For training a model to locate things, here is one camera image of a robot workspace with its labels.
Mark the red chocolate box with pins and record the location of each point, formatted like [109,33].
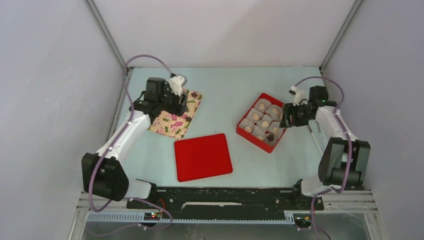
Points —
[255,125]

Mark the floral tray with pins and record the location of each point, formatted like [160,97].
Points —
[176,127]

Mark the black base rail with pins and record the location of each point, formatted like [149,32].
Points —
[232,203]

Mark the dark chocolate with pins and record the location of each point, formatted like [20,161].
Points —
[270,137]

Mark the red box lid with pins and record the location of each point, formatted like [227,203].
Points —
[202,157]

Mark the metal tongs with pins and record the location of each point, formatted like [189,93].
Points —
[314,131]

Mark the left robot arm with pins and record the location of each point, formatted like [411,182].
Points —
[103,172]

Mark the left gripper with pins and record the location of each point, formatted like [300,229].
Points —
[177,109]

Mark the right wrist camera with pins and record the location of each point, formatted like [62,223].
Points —
[300,96]

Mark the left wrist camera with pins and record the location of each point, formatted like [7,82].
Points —
[176,83]

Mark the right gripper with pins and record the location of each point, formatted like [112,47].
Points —
[290,109]

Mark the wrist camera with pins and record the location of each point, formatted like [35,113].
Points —
[176,83]
[300,96]

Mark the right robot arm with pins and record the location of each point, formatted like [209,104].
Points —
[344,159]

